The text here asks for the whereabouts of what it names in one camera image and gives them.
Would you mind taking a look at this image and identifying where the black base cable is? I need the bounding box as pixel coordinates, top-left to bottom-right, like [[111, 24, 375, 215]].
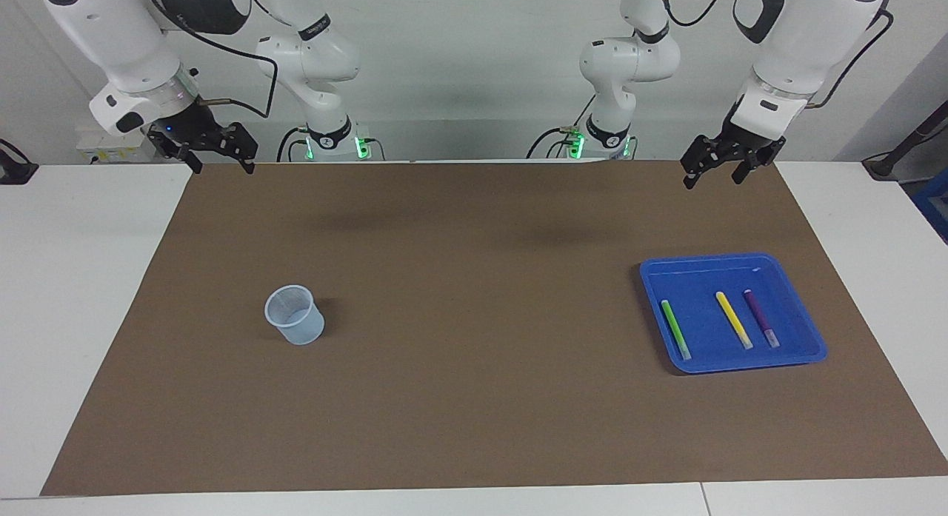
[[526, 94, 597, 160], [277, 126, 312, 163]]

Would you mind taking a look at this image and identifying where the blue box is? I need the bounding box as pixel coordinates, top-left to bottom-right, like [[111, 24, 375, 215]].
[[911, 168, 948, 244]]

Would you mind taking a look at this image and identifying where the translucent plastic cup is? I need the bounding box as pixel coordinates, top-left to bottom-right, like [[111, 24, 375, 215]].
[[264, 284, 326, 346]]

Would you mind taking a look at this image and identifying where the white power strip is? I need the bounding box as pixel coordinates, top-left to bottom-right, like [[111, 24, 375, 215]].
[[76, 127, 160, 164]]

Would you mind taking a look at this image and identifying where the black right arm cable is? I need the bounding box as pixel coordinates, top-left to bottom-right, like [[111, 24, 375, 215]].
[[141, 0, 281, 121]]

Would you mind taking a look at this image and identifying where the yellow marker pen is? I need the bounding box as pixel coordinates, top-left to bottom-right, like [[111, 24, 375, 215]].
[[715, 292, 754, 350]]

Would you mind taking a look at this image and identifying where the purple marker pen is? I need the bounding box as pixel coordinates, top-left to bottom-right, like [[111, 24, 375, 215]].
[[744, 289, 781, 349]]

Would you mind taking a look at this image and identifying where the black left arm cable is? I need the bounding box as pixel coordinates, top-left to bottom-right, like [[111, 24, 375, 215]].
[[655, 0, 897, 110]]

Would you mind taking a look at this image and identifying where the black left base cable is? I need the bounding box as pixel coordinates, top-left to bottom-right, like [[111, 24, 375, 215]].
[[526, 94, 597, 160]]

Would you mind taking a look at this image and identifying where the brown table mat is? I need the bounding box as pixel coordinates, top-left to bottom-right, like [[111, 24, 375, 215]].
[[41, 159, 948, 497]]

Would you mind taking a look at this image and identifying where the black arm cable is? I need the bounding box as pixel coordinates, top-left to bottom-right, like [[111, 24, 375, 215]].
[[655, 0, 897, 110], [141, 0, 281, 121]]

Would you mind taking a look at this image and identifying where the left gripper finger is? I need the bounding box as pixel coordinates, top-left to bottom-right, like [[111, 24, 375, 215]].
[[731, 150, 771, 186], [680, 135, 723, 190]]

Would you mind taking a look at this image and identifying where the blue plastic tray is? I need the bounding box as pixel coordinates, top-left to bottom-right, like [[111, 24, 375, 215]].
[[639, 252, 828, 375]]

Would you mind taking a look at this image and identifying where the black table clamp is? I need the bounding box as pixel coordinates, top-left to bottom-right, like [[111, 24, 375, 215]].
[[0, 138, 39, 185]]

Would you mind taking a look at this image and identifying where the black right base cable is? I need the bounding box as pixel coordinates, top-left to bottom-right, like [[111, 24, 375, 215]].
[[277, 126, 312, 163]]

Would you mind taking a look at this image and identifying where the green marker pen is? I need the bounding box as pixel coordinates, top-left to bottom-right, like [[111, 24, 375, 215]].
[[661, 300, 692, 361]]

